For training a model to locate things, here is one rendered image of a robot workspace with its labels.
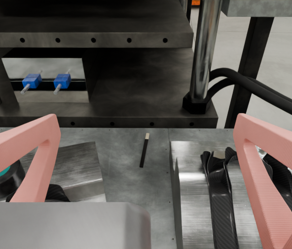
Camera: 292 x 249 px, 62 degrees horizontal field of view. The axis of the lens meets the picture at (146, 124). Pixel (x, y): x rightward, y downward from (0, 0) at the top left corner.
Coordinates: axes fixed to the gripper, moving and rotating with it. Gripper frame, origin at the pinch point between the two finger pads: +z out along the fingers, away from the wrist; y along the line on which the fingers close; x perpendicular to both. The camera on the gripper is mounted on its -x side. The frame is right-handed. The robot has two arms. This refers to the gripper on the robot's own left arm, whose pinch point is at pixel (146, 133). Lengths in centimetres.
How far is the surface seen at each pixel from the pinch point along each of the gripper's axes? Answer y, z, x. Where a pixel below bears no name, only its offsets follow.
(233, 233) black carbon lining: -14.1, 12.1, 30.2
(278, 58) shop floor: -176, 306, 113
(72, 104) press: 28, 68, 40
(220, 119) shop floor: -65, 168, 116
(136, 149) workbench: 3, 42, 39
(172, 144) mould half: -7, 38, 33
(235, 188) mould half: -15.5, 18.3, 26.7
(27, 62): 40, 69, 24
